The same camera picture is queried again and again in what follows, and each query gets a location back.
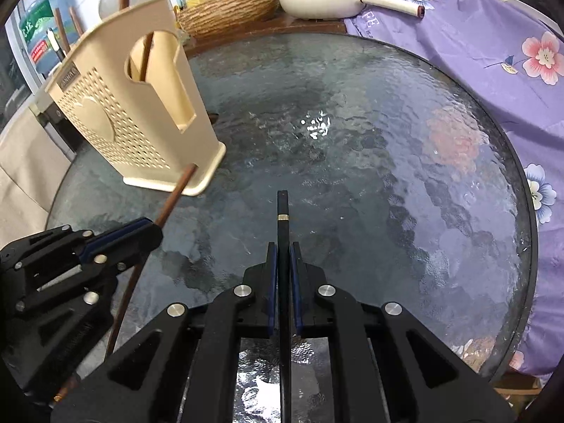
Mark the black chopstick with gold band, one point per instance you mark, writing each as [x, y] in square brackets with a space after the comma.
[283, 229]

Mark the blue water jug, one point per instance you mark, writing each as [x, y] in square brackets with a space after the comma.
[39, 22]

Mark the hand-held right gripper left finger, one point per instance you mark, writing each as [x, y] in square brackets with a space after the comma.
[273, 299]

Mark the white water dispenser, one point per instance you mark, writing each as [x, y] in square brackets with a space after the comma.
[40, 102]

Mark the purple floral cloth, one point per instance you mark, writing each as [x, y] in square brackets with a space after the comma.
[484, 75]

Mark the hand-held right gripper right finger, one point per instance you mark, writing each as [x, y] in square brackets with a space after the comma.
[294, 299]

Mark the clear plastic bag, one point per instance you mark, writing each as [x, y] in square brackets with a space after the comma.
[183, 31]

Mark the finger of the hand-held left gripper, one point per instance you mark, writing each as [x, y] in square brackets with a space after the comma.
[141, 246]
[119, 234]

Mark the brown cardboard box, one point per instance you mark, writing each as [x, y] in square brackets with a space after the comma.
[515, 392]

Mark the beige perforated utensil holder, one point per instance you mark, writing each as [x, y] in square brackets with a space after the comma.
[110, 119]

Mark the black chopstick with pale tip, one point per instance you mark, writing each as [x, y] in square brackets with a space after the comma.
[57, 48]

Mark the aluminium frame window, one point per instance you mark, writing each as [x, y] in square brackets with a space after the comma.
[11, 79]

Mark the woven pattern basin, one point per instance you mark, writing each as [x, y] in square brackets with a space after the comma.
[229, 11]

